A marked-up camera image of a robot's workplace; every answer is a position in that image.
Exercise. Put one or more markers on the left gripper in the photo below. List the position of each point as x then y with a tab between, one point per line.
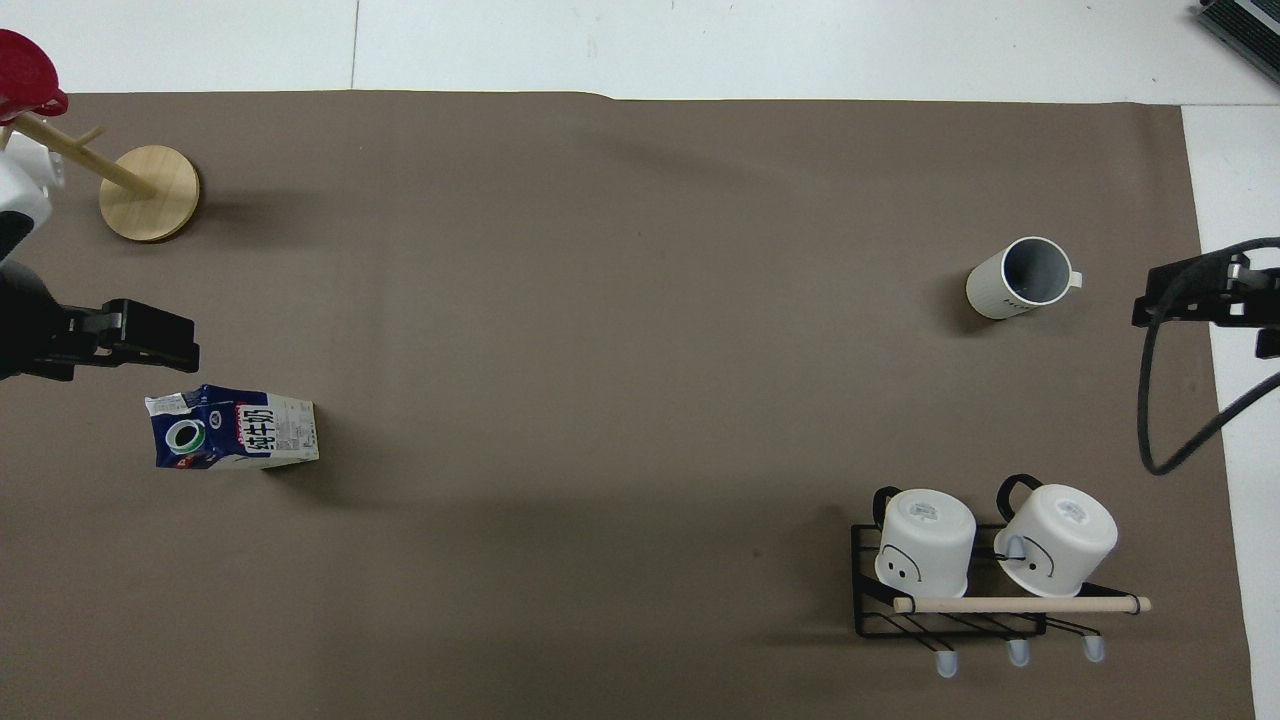
22	320

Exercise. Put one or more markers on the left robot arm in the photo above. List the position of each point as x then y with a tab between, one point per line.
22	190

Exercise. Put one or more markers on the blue white milk carton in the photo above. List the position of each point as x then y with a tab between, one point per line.
235	432

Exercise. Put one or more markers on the red cup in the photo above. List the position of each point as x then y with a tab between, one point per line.
22	68

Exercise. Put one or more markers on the white cup grey inside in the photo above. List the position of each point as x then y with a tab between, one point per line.
1000	290

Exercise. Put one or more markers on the wooden mug tree stand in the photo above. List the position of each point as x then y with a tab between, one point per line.
150	195

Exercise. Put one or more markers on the dark grey device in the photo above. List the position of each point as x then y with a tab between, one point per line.
1245	25

